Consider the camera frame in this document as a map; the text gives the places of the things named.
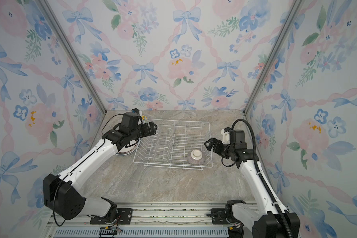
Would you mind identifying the grey striped ceramic bowl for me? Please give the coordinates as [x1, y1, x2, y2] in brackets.
[187, 149, 204, 166]

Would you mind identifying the white plate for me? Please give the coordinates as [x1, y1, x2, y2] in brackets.
[116, 143, 137, 156]

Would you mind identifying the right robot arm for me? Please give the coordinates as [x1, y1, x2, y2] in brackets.
[204, 128, 300, 238]

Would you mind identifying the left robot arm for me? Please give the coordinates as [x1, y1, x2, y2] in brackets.
[43, 110, 158, 224]

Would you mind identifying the white vent grille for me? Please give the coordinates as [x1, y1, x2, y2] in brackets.
[52, 227, 229, 238]

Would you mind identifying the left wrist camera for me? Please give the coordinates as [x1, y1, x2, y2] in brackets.
[131, 108, 143, 117]

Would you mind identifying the white wire dish rack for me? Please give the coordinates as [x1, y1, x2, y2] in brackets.
[133, 119, 213, 170]

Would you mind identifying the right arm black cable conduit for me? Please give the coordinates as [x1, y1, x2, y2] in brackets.
[231, 118, 295, 238]

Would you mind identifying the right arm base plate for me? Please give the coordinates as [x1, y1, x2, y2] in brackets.
[206, 208, 237, 225]

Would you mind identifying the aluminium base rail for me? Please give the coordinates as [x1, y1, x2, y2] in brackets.
[41, 202, 252, 238]

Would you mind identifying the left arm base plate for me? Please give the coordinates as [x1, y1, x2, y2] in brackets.
[90, 208, 133, 226]

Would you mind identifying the left aluminium corner post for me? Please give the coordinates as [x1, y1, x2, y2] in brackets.
[35, 0, 107, 114]

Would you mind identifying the aluminium corner post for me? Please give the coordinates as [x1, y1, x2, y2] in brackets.
[244, 0, 303, 116]
[35, 0, 107, 114]

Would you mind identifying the right aluminium corner post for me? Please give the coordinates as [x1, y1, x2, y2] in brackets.
[244, 0, 303, 116]

